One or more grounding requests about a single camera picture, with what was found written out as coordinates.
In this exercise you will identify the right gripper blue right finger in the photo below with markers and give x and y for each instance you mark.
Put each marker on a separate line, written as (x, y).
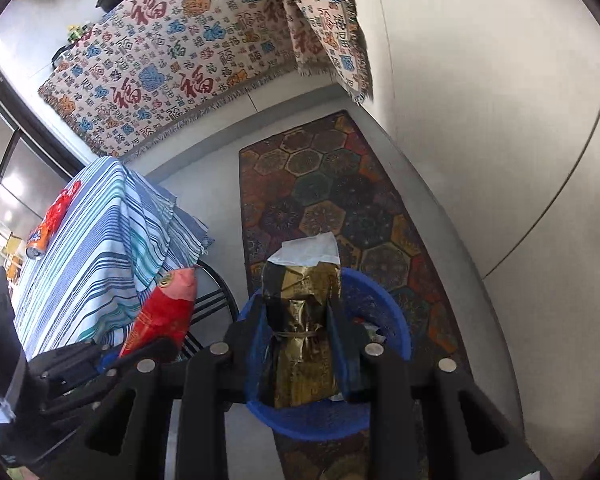
(347, 341)

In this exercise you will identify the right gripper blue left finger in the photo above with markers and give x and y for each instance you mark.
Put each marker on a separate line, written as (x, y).
(248, 340)

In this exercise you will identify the gold black foil bag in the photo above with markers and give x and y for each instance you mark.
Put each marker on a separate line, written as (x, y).
(297, 281)

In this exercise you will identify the red cola label wrapper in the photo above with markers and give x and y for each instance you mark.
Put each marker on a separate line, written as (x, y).
(166, 313)

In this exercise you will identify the crushed orange soda can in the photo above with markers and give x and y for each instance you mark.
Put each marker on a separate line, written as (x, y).
(38, 241)

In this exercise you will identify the red plastic bag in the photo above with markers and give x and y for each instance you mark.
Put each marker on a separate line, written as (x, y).
(58, 209)

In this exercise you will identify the blue plastic trash basket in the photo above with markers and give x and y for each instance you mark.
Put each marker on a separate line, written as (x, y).
(369, 305)

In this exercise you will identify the black metal chair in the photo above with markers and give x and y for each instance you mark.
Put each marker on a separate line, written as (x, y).
(215, 311)

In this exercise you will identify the blue striped tablecloth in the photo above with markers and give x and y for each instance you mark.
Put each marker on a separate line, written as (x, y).
(120, 236)

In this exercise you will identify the hexagon pattern floor rug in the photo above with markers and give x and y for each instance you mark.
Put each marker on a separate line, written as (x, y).
(324, 177)

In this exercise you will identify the small patterned fu blanket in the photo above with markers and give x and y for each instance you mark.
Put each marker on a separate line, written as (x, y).
(327, 38)

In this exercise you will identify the large patterned fu blanket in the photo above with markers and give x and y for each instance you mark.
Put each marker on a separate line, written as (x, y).
(153, 64)

